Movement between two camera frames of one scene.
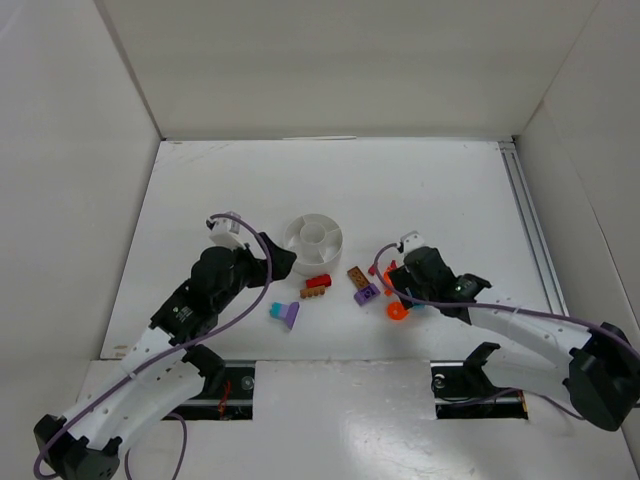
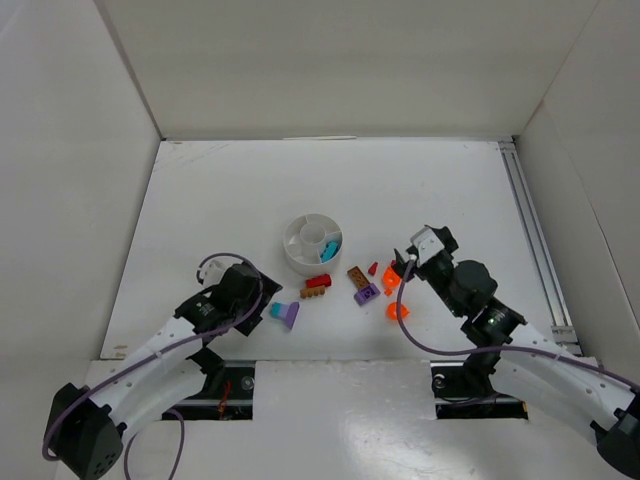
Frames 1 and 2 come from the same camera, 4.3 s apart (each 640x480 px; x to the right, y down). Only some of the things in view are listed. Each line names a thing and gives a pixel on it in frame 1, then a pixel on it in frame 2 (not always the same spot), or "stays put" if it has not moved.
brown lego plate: x=358 y=277 stays put
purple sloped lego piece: x=289 y=313 stays put
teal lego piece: x=415 y=305 -> x=330 y=251
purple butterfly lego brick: x=365 y=294 stays put
